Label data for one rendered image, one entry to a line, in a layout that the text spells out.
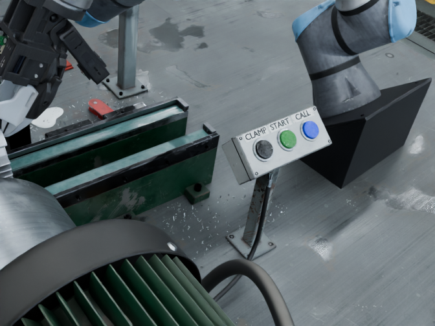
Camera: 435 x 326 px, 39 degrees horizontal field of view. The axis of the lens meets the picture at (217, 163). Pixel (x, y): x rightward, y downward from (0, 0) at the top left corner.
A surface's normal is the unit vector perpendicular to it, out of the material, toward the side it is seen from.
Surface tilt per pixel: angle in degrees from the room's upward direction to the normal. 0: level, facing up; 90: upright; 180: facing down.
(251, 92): 0
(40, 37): 90
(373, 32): 105
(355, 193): 0
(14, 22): 90
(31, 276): 16
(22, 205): 24
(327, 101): 72
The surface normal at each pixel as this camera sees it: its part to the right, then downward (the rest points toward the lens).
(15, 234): 0.30, -0.80
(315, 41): -0.60, 0.37
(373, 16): -0.02, 0.64
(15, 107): 0.58, 0.63
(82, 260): 0.08, -0.72
